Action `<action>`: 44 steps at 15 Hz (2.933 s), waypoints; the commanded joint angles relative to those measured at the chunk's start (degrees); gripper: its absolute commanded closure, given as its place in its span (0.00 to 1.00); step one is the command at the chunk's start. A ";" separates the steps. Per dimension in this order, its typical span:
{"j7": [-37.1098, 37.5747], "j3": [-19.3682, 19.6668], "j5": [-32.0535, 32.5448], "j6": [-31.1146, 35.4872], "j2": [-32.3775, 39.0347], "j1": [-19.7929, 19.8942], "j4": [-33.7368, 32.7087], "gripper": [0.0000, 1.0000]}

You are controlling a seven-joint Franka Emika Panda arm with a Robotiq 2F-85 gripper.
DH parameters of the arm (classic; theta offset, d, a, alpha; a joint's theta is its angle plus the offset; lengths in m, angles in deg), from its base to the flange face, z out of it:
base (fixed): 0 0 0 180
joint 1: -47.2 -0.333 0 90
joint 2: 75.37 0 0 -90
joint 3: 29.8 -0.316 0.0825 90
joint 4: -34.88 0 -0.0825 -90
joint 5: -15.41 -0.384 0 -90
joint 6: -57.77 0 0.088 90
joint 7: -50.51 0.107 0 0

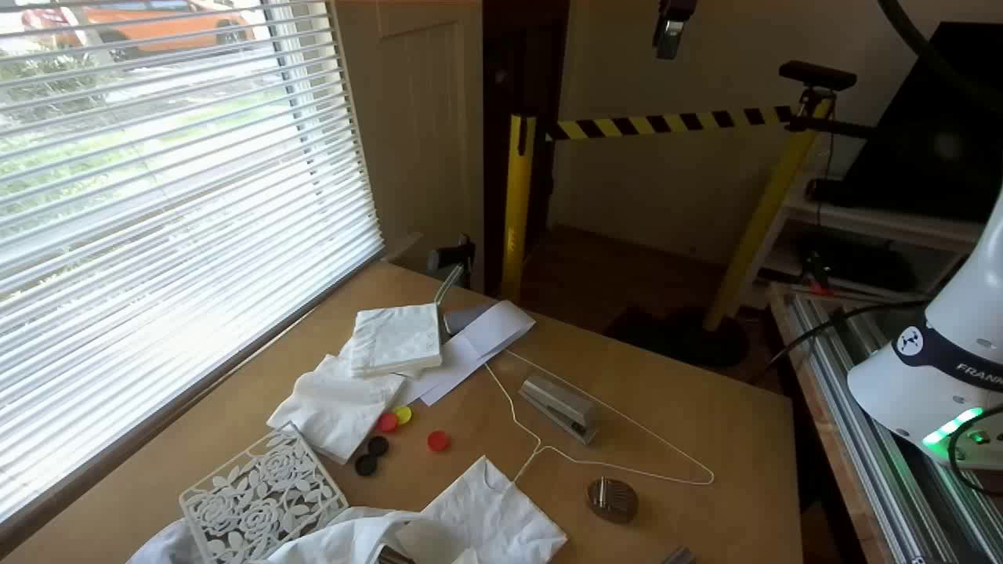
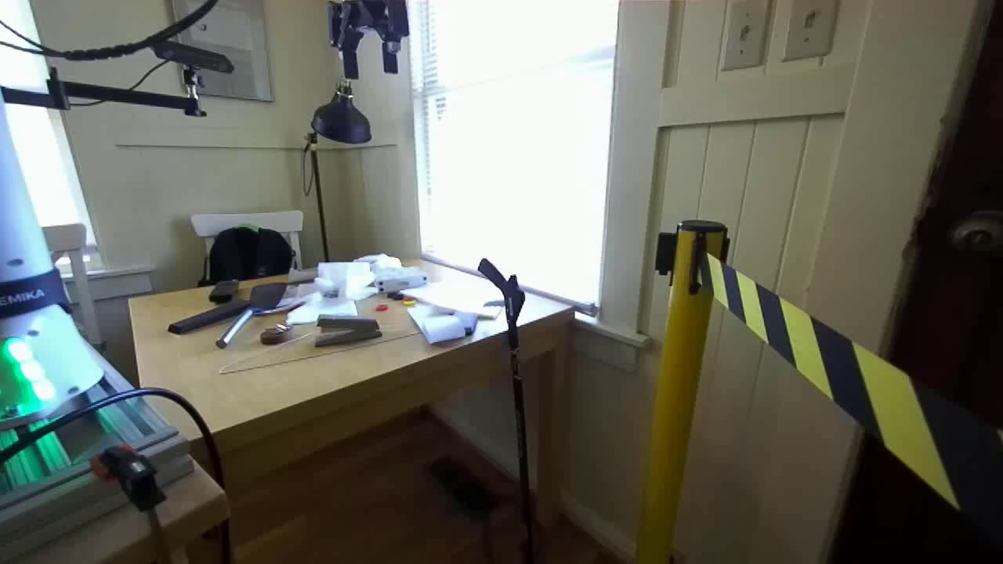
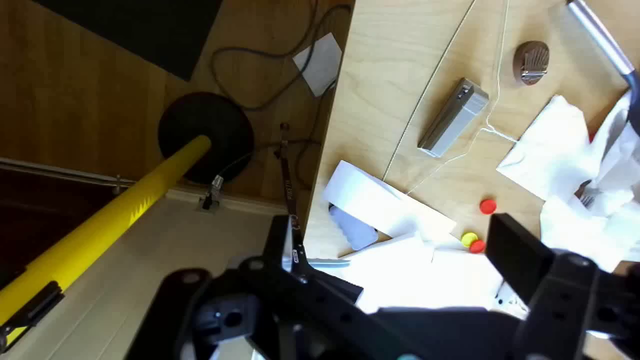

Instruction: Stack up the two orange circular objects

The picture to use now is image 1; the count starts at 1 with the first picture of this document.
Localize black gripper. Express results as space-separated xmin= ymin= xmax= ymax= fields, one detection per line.
xmin=652 ymin=0 xmax=698 ymax=62

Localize aluminium rail robot base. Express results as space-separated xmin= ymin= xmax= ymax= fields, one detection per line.
xmin=770 ymin=284 xmax=1003 ymax=564

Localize black yellow caution tape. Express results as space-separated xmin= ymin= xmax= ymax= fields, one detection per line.
xmin=544 ymin=103 xmax=799 ymax=145

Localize black monitor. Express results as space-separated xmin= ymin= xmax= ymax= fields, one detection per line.
xmin=808 ymin=19 xmax=1003 ymax=227

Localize white shelf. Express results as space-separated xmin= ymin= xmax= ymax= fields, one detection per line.
xmin=770 ymin=193 xmax=983 ymax=308

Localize black device under shelf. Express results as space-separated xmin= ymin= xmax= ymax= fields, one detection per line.
xmin=794 ymin=230 xmax=921 ymax=297

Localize black stanchion base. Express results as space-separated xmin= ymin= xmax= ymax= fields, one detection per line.
xmin=606 ymin=305 xmax=751 ymax=370

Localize white folded paper sheet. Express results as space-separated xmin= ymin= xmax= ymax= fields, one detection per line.
xmin=400 ymin=297 xmax=539 ymax=409

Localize gray stapler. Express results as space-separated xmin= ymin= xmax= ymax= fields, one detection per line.
xmin=517 ymin=374 xmax=606 ymax=447

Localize folded white paper napkin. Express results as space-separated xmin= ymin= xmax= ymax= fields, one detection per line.
xmin=342 ymin=302 xmax=447 ymax=381

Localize round brown puck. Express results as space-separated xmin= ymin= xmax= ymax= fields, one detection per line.
xmin=587 ymin=476 xmax=638 ymax=526

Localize wooden table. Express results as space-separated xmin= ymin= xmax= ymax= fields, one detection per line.
xmin=0 ymin=260 xmax=808 ymax=564

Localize white textured cloth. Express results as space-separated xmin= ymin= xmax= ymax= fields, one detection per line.
xmin=263 ymin=352 xmax=407 ymax=466

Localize white hemmed square cloth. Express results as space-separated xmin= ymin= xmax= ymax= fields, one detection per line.
xmin=417 ymin=451 xmax=572 ymax=564

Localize white window blinds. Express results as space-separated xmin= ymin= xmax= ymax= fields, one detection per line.
xmin=0 ymin=0 xmax=388 ymax=526

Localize crumpled white cloth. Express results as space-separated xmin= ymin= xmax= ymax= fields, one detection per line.
xmin=128 ymin=505 xmax=426 ymax=564

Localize white perforated plastic tray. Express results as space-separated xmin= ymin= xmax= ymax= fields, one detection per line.
xmin=174 ymin=419 xmax=350 ymax=564

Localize black camera on post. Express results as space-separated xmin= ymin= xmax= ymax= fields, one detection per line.
xmin=777 ymin=60 xmax=858 ymax=98

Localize tilted yellow stanchion post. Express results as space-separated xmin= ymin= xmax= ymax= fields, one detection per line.
xmin=701 ymin=98 xmax=841 ymax=334

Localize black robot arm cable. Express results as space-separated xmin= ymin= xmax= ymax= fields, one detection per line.
xmin=875 ymin=0 xmax=934 ymax=56

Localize upright yellow stanchion post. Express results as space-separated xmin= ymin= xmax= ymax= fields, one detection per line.
xmin=499 ymin=109 xmax=539 ymax=308

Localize black cable over rail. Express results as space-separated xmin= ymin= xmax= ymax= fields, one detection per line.
xmin=765 ymin=297 xmax=927 ymax=374

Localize white wire hanger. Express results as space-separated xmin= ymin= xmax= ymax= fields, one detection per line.
xmin=480 ymin=349 xmax=720 ymax=493

